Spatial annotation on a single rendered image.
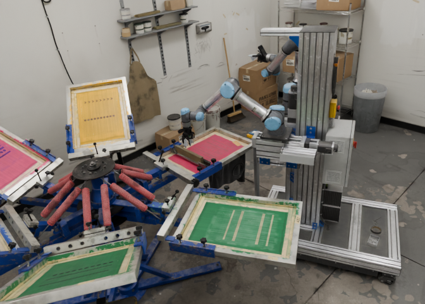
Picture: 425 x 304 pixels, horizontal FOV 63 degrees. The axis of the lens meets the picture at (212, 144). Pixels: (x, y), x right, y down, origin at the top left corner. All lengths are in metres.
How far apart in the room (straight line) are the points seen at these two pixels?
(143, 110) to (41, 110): 1.38
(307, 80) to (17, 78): 3.07
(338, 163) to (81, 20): 3.26
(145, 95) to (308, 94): 2.78
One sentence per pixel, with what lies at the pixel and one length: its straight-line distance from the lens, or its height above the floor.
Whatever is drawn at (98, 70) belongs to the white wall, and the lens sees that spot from 4.73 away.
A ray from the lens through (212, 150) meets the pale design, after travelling 3.30.
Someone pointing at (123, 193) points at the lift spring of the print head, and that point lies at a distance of 2.53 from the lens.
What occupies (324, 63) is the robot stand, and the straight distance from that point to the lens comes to 2.78.
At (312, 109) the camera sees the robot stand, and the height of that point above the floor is 1.43.
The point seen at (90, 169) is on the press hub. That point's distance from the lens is 2.61.
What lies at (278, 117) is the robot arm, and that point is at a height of 1.46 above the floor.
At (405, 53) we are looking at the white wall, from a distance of 5.76.
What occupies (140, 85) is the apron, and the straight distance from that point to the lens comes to 5.01.
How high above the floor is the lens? 2.58
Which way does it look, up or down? 29 degrees down
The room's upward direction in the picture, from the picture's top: 5 degrees counter-clockwise
